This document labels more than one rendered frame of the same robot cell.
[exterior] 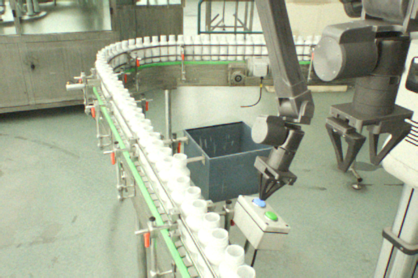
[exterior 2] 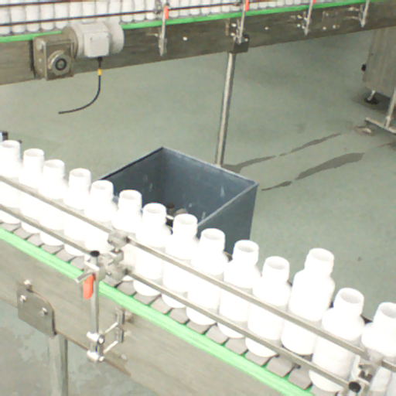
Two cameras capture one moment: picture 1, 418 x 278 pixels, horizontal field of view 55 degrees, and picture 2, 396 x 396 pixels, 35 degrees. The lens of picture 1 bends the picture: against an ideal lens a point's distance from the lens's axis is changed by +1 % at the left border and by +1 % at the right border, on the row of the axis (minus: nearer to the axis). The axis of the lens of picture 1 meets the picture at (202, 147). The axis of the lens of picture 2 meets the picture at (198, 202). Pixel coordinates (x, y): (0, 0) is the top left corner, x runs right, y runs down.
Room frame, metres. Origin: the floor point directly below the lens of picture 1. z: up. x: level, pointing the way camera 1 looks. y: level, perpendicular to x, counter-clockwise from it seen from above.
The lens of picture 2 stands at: (0.43, 0.66, 1.71)
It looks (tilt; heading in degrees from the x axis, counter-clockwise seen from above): 30 degrees down; 324
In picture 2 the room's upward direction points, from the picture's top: 6 degrees clockwise
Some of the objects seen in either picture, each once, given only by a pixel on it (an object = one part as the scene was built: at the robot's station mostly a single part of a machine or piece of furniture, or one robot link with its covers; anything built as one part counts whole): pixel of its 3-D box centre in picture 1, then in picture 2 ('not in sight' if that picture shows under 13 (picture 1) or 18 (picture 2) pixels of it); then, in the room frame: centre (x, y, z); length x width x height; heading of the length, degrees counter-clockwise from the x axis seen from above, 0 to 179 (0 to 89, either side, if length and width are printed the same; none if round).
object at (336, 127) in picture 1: (354, 142); not in sight; (0.55, -0.23, 1.44); 0.07 x 0.07 x 0.09; 23
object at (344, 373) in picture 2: (182, 205); (338, 339); (0.87, 0.05, 1.08); 0.06 x 0.06 x 0.17
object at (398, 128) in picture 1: (373, 139); not in sight; (0.56, -0.27, 1.44); 0.07 x 0.07 x 0.09; 23
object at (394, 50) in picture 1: (381, 55); not in sight; (0.55, -0.24, 1.57); 0.07 x 0.06 x 0.07; 113
